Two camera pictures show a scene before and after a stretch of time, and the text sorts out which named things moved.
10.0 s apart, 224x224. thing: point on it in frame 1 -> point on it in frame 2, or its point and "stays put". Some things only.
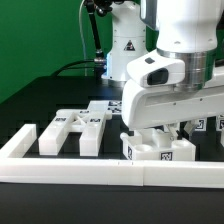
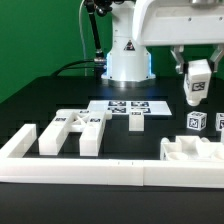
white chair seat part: (150, 144) -> (190, 148)
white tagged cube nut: (220, 123) stays put
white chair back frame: (88, 122) stays put
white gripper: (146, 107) -> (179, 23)
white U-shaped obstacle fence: (16, 167) stays put
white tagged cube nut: (201, 125) stays put
